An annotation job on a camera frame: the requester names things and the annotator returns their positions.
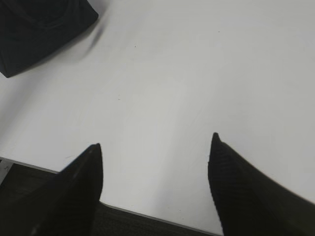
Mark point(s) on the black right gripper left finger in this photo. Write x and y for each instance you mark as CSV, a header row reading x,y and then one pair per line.
x,y
63,206

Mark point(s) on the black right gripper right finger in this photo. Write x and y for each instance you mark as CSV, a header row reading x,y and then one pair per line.
x,y
249,203

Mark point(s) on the navy blue lunch bag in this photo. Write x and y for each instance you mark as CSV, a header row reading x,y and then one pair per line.
x,y
31,30

